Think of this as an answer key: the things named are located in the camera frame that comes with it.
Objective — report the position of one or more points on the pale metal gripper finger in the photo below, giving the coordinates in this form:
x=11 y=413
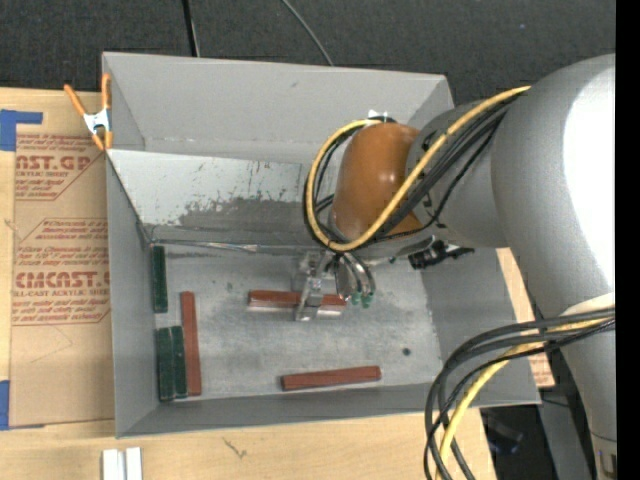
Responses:
x=311 y=307
x=306 y=272

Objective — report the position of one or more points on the red-brown flat block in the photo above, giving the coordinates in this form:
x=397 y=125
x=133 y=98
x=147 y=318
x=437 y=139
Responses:
x=272 y=298
x=191 y=343
x=330 y=378

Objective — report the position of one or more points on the dark green flat block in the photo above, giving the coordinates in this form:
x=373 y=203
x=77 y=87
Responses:
x=179 y=363
x=159 y=278
x=165 y=363

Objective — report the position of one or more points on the grey metal bin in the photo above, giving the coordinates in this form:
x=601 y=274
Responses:
x=280 y=98

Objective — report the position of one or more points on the brown cardboard board, red print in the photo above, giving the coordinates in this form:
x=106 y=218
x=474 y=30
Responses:
x=60 y=248

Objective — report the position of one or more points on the black cylinder on white bracket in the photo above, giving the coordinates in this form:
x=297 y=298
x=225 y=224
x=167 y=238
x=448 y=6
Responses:
x=428 y=257

